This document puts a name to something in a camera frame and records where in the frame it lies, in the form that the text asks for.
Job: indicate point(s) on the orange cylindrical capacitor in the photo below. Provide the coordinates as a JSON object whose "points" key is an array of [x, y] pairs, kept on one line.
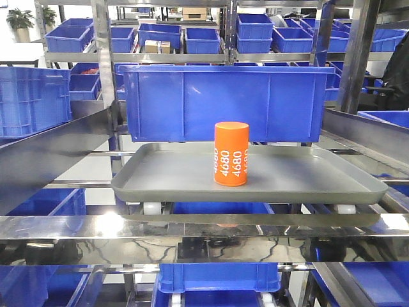
{"points": [[231, 152]]}

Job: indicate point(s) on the cardboard box on shelf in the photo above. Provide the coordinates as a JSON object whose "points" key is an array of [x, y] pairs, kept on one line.
{"points": [[157, 47]]}

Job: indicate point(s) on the stainless steel shelf rack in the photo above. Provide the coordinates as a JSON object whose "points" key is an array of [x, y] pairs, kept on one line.
{"points": [[338, 206]]}

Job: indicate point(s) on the large blue bin behind tray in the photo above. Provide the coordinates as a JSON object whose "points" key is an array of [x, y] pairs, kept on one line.
{"points": [[183, 103]]}

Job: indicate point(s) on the grey plastic tray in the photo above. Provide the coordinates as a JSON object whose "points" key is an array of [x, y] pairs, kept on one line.
{"points": [[249, 179]]}

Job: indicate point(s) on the blue bin upper centre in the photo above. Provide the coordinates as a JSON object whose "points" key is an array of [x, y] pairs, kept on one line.
{"points": [[202, 41]]}

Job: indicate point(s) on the blue bin lower centre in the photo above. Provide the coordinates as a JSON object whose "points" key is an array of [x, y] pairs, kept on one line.
{"points": [[214, 284]]}

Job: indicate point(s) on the stacked blue bins upper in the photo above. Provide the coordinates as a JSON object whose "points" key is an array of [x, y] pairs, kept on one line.
{"points": [[253, 33]]}

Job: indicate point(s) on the blue ribbed crate left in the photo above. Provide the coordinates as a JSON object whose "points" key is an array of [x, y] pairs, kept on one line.
{"points": [[33, 100]]}

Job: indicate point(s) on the blue bin upper left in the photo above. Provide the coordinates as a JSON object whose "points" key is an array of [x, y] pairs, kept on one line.
{"points": [[68, 39]]}

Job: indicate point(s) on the blue bin lower right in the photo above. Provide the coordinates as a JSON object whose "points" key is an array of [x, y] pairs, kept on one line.
{"points": [[377, 283]]}

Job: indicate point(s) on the blue bin lower left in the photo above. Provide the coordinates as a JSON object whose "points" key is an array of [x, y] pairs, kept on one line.
{"points": [[46, 280]]}

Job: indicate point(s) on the potted plant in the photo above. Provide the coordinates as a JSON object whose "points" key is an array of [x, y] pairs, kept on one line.
{"points": [[20, 22]]}

